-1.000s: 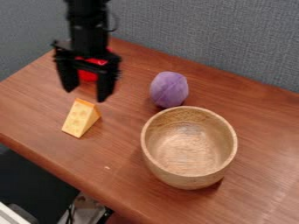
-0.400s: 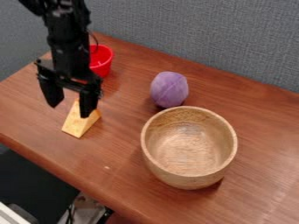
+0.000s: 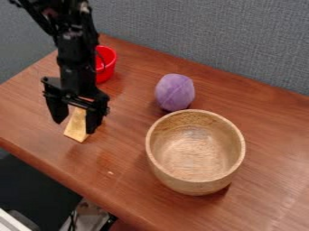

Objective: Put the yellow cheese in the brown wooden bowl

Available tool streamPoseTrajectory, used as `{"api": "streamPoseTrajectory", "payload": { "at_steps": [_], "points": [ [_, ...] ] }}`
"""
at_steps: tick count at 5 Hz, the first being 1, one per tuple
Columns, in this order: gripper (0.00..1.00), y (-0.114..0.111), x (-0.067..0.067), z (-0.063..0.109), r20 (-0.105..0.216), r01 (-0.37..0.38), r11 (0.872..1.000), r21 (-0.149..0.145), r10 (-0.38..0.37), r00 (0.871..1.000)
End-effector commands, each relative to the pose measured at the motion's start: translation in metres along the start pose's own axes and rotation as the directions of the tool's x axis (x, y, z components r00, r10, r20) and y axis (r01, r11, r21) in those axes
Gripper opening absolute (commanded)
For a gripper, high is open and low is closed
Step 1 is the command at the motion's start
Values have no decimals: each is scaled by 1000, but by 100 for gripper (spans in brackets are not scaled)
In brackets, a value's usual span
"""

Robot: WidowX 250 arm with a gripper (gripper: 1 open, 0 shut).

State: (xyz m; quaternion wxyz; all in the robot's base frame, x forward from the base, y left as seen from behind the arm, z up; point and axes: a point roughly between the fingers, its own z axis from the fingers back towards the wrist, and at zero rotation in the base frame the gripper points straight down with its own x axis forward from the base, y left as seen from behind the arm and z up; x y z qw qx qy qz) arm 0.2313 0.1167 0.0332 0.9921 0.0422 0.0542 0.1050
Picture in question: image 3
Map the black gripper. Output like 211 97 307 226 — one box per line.
41 32 110 134

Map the yellow cheese wedge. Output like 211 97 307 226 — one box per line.
64 107 88 143

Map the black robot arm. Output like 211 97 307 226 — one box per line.
7 0 110 134

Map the brown wooden bowl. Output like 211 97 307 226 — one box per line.
144 109 246 196

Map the red plastic cup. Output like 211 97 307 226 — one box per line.
95 45 118 84

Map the purple ball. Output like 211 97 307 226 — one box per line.
154 73 195 112

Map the grey metal table frame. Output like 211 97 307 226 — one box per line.
59 199 118 231

